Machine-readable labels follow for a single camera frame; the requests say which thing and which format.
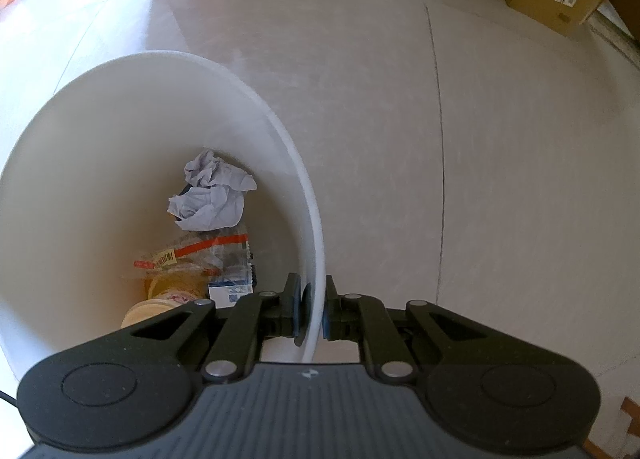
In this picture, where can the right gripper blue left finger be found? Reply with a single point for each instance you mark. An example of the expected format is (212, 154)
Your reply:
(257, 317)

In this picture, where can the dark brown furniture panel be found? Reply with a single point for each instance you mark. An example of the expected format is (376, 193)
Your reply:
(629, 12)

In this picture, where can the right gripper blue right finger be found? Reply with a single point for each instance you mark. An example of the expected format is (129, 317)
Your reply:
(364, 320)

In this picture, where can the white plastic waste bin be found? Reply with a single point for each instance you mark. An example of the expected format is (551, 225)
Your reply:
(85, 190)

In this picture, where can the small blue white carton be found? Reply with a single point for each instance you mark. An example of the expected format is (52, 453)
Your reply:
(226, 293)

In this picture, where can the crumpled white paper ball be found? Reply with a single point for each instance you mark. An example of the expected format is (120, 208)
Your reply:
(214, 196)

